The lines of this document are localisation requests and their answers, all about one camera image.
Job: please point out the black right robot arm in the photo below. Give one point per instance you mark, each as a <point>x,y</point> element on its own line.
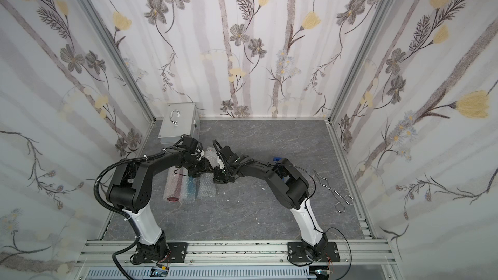
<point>291,190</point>

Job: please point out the bubble wrap sheet stack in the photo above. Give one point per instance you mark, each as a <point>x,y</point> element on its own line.
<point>207,187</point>

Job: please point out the silver metal first-aid case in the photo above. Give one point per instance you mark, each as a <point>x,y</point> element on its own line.
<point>180,119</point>

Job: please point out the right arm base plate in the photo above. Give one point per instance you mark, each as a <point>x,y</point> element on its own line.
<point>302,253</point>

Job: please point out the white slotted cable duct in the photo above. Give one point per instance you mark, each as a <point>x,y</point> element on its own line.
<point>269,272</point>

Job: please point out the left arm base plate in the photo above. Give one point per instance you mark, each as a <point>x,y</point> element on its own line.
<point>163,252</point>

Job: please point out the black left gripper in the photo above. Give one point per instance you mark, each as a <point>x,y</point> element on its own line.
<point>200,164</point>

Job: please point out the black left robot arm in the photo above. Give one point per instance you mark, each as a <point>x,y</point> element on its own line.
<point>126,186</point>

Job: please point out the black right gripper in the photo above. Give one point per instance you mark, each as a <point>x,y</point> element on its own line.
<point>228,163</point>

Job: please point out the aluminium frame rail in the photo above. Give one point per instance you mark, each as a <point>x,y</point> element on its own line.
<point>231,253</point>

